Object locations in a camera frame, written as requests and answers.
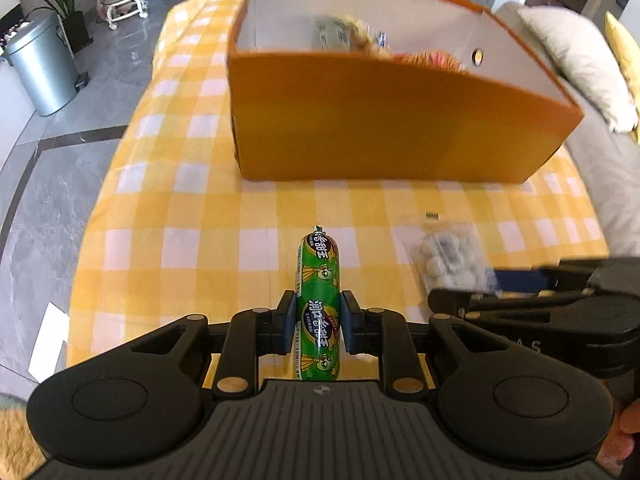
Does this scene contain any clear bag of white candies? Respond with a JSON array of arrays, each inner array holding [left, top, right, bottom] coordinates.
[[398, 219, 499, 292]]

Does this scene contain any green sausage stick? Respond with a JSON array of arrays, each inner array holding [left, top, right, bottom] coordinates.
[[294, 226, 341, 382]]

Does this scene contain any red snack stick bag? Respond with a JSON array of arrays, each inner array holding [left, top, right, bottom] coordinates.
[[394, 50, 466, 73]]

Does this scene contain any yellow green snack bag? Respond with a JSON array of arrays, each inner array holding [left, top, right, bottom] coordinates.
[[312, 15, 393, 60]]

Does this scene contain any right hand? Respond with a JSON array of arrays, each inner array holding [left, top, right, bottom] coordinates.
[[597, 400, 640, 477]]

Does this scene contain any yellow white checkered tablecloth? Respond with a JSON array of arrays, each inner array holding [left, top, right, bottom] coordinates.
[[67, 0, 608, 364]]

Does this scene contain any beige sofa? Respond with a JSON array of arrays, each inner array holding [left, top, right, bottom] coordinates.
[[496, 1, 639, 256]]

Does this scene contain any white paper on floor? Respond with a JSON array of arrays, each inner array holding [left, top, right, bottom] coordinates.
[[27, 301, 70, 382]]

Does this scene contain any beige cushion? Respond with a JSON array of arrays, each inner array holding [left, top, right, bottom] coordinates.
[[518, 6, 638, 133]]

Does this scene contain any orange cardboard box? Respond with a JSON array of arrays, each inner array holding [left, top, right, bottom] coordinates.
[[227, 0, 582, 183]]

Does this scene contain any yellow cushion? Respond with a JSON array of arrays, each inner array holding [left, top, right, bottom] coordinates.
[[604, 12, 640, 143]]

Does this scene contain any grey metal trash can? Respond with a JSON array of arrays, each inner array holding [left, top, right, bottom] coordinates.
[[3, 11, 90, 117]]

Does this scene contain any small white stool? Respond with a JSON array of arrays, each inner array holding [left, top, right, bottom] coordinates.
[[96, 0, 149, 30]]

